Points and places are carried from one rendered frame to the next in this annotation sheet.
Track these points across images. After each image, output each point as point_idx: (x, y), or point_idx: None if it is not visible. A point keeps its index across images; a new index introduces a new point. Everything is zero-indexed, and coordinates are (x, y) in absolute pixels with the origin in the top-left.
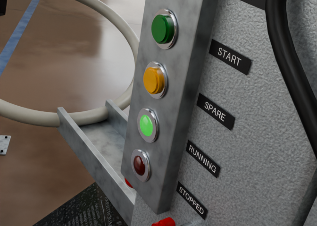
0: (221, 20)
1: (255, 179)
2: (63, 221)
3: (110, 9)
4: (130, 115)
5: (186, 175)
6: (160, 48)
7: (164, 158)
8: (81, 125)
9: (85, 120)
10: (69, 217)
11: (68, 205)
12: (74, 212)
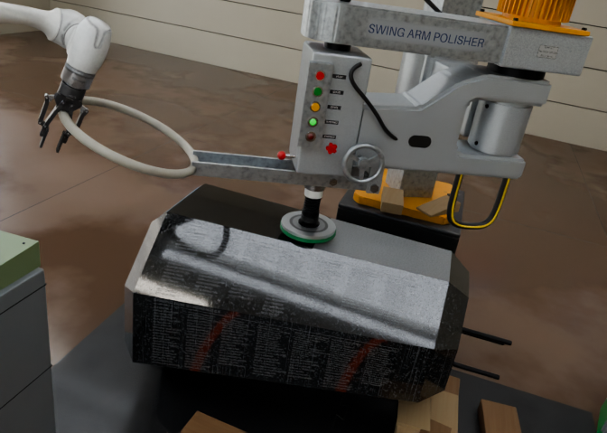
0: (331, 84)
1: (350, 117)
2: (167, 253)
3: (116, 102)
4: (302, 123)
5: (325, 130)
6: (315, 97)
7: (322, 127)
8: None
9: None
10: (169, 249)
11: (157, 245)
12: (170, 243)
